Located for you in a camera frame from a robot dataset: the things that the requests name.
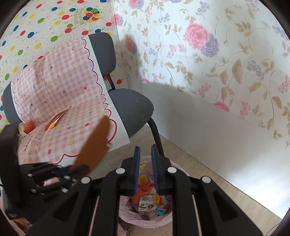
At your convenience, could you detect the brown cardboard piece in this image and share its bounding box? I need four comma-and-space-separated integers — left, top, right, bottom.
71, 115, 110, 172

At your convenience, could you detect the red snack packet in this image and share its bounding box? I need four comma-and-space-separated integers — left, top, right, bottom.
44, 109, 68, 131

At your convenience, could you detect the red apple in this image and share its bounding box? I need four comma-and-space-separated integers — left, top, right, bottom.
22, 121, 35, 134

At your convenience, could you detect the pink lined trash bin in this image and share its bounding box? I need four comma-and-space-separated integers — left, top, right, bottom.
118, 155, 191, 229

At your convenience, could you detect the grey office chair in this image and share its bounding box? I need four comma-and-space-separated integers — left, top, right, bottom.
3, 32, 163, 152

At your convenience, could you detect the pink gingham cloth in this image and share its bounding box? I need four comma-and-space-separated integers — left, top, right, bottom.
10, 36, 129, 166

